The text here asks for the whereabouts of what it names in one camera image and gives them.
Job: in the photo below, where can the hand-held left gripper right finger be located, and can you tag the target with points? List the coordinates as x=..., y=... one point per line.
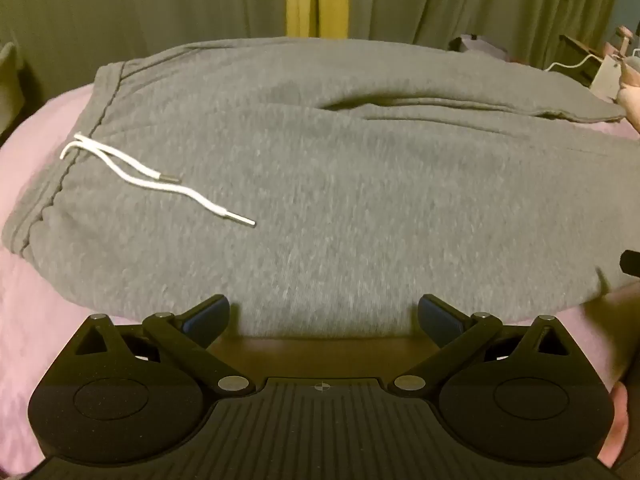
x=440, y=317

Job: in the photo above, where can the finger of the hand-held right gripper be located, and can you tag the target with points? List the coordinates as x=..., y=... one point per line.
x=631, y=263

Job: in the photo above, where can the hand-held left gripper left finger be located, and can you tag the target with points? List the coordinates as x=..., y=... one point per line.
x=206, y=316

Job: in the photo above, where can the grey sweatpants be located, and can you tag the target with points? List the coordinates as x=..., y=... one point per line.
x=300, y=200

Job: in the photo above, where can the pink bed sheet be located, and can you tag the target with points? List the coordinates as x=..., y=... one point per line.
x=30, y=320

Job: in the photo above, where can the pink plush toy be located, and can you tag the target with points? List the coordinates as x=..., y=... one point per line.
x=629, y=77

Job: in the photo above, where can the black and white item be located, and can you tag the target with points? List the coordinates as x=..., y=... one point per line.
x=472, y=44

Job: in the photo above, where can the grey-green curtain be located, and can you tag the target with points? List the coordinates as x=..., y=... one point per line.
x=125, y=10
x=450, y=0

